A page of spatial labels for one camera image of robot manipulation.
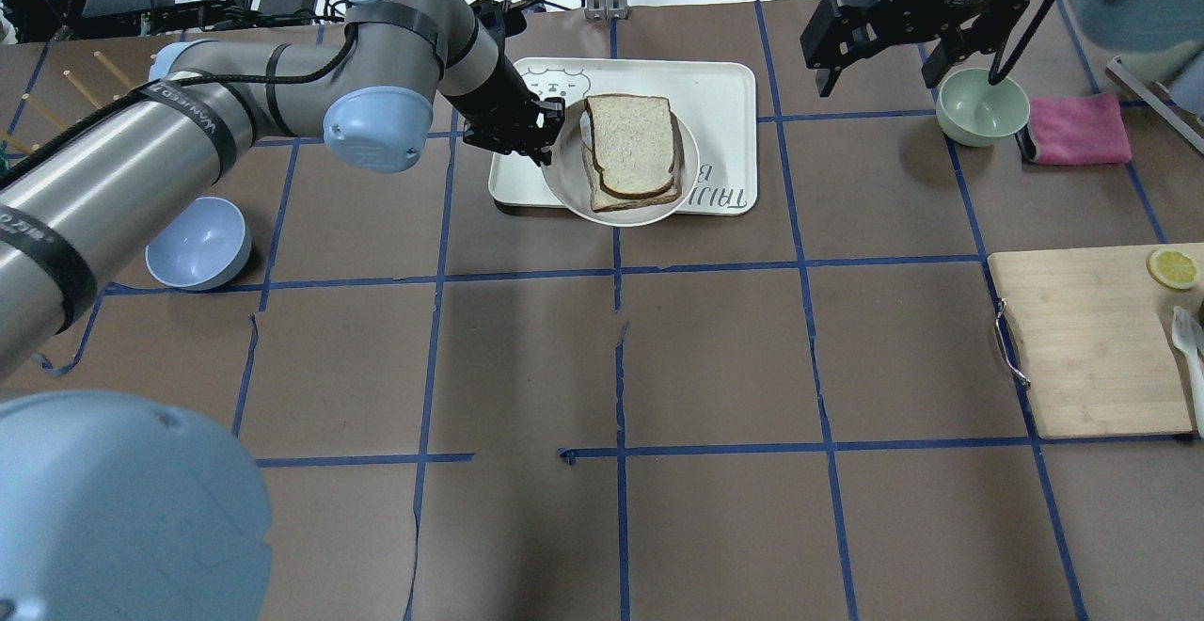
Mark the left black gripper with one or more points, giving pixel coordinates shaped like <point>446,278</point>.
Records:
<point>496,96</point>

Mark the cream round plate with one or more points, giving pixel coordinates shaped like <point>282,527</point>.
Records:
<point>566,177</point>

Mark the bread slice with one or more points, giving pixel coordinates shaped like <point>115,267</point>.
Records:
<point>631,143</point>
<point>601,201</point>

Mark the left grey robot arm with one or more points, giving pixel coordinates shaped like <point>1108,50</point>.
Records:
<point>119,508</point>

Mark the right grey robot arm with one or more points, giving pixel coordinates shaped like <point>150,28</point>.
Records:
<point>1123,25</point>

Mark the green bowl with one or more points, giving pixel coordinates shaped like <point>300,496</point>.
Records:
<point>974,113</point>

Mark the cream bear serving tray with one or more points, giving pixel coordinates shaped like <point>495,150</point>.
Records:
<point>715,99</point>

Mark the pink folded cloth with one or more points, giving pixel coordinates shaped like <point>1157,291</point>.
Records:
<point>1075,132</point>

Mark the wooden cutting board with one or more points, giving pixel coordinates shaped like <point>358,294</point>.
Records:
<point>1091,331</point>

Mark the lemon half slice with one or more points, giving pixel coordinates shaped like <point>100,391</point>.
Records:
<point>1174,269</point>

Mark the blue bowl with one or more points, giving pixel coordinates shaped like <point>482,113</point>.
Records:
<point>206,247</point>

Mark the wooden cup rack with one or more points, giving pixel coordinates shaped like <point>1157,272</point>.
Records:
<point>46,87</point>

